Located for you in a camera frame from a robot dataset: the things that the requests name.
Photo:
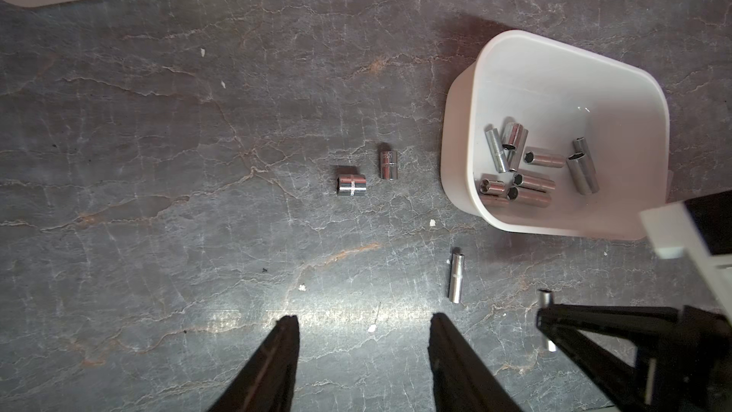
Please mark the white plastic storage box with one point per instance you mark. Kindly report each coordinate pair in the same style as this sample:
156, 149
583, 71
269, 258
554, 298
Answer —
559, 93

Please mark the chrome socket box front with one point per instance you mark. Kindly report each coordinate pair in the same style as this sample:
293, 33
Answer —
527, 196

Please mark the wide chrome socket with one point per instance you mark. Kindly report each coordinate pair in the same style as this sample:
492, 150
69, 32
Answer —
351, 185

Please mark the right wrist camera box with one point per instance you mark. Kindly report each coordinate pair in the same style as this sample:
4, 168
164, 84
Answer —
700, 230

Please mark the thin chrome deep socket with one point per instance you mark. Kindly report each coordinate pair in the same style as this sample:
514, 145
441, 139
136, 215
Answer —
456, 277
546, 298

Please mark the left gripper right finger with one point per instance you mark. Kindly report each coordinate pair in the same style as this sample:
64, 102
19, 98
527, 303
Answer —
461, 381

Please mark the short chrome socket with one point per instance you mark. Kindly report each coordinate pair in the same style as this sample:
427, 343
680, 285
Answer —
388, 164

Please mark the chrome deep socket in box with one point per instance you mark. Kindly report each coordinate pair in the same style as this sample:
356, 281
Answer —
540, 158

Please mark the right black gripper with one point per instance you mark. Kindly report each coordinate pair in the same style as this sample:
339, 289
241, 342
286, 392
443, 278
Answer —
684, 366

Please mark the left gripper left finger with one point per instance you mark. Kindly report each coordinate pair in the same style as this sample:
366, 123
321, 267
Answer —
267, 381

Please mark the chrome long socket in box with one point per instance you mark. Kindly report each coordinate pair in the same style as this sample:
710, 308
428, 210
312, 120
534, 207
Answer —
493, 138

